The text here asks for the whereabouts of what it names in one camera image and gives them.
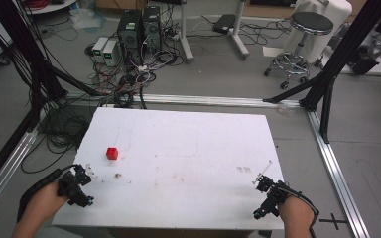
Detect clear plastic bag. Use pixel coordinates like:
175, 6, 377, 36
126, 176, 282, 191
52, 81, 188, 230
69, 7, 107, 33

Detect person's left hand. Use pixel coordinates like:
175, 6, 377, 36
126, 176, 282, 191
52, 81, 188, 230
21, 180, 70, 229

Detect red cable coil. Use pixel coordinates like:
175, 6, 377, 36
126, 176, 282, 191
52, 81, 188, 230
24, 0, 49, 10

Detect aluminium frame rail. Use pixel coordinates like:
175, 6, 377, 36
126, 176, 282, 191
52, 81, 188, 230
63, 92, 304, 109
306, 108, 371, 238
0, 108, 48, 224

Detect red cube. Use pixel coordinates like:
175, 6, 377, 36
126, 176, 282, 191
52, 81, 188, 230
105, 147, 119, 161

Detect tangle of floor cables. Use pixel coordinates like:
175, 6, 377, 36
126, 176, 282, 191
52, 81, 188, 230
83, 33, 188, 110

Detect white power supply unit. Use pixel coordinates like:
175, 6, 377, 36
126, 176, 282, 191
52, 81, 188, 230
91, 36, 109, 63
101, 39, 119, 67

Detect white table leg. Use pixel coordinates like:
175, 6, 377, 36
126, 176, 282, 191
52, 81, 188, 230
178, 0, 195, 63
230, 0, 251, 61

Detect person's right hand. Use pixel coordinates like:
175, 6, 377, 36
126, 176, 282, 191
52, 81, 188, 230
277, 193, 316, 230

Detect black frame strut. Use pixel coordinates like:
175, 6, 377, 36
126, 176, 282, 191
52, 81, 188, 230
262, 0, 381, 144
0, 0, 103, 196

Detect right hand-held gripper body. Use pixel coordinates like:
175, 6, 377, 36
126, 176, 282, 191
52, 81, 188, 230
252, 175, 291, 221

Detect black machine on board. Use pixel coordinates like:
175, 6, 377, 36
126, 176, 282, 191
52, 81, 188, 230
346, 44, 381, 76

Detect black flat box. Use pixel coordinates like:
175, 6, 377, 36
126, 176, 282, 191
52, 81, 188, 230
211, 13, 237, 36

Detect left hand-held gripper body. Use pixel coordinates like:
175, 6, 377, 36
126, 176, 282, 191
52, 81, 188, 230
57, 164, 95, 209

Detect black computer tower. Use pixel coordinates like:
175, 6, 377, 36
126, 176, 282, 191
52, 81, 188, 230
116, 9, 144, 63
142, 5, 163, 54

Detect black round stool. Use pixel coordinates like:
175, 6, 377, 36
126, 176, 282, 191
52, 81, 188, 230
263, 11, 335, 91

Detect white cloth cover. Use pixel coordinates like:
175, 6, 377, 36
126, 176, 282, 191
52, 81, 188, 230
282, 0, 353, 64

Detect black cable loops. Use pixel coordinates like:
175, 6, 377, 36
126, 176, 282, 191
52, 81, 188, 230
20, 105, 97, 175

